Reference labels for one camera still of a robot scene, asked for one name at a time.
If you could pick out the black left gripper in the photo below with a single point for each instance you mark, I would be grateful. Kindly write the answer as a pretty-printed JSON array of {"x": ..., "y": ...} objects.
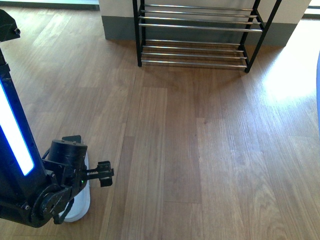
[{"x": 66, "y": 158}]

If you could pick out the dark window frame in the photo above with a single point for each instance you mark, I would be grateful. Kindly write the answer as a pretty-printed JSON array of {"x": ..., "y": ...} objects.
[{"x": 87, "y": 5}]

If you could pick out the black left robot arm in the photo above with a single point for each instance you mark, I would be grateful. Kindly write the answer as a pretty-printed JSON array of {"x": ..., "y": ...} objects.
[{"x": 34, "y": 188}]

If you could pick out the black metal shoe rack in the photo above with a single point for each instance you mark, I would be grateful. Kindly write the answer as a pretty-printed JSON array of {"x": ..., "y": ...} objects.
[{"x": 175, "y": 34}]

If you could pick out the light blue slipper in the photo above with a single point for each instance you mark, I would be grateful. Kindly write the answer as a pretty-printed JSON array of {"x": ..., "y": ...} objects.
[
  {"x": 318, "y": 80},
  {"x": 80, "y": 206}
]

